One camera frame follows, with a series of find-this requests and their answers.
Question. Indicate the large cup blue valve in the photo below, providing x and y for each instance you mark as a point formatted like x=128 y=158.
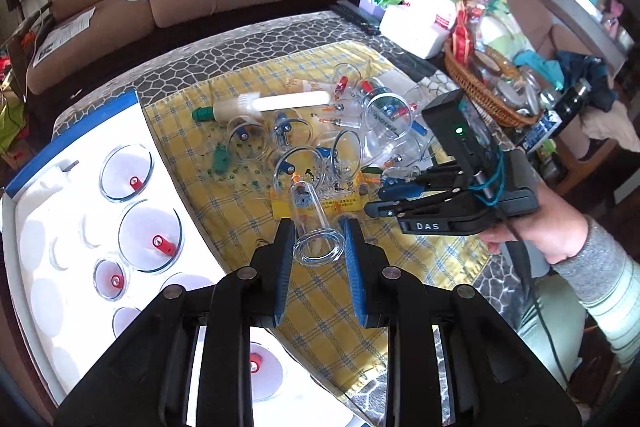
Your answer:
x=387 y=116

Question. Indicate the right bare hand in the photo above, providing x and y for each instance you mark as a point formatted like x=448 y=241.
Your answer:
x=556 y=229

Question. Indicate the cream suction pump gun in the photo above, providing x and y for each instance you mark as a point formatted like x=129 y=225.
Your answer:
x=253 y=105

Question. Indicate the cup with red valve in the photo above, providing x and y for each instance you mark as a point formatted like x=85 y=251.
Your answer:
x=125 y=172

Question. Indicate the paper sheet on sofa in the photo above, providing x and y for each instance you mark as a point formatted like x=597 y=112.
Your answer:
x=63 y=34

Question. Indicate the wicker basket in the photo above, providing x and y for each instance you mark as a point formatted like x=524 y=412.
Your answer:
x=502 y=114

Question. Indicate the right forearm grey sleeve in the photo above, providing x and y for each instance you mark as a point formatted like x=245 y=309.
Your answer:
x=606 y=282

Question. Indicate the narrow clear cup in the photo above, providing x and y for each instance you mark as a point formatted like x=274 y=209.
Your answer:
x=316 y=243

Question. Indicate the grey giraffe pattern tablecloth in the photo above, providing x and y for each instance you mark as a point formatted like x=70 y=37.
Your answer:
x=319 y=326

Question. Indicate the small cup red valve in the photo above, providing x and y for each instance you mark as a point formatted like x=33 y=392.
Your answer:
x=109 y=279

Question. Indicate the clear cup blue valve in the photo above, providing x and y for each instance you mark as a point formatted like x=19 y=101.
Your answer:
x=248 y=139
x=291 y=132

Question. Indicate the black remote control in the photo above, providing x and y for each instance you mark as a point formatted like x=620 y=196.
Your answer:
x=356 y=16

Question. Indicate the white tissue box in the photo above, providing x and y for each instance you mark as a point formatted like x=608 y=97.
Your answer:
x=414 y=30

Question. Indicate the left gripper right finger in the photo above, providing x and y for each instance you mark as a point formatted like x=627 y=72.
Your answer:
x=451 y=359

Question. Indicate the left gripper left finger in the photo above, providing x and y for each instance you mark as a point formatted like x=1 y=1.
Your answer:
x=144 y=378

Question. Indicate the clear cup blue valve left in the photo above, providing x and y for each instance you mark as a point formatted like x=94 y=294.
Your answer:
x=248 y=139

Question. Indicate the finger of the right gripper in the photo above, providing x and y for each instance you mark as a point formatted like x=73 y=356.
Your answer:
x=394 y=208
x=437 y=178

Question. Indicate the white foam cupping case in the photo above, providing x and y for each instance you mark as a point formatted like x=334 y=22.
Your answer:
x=129 y=315

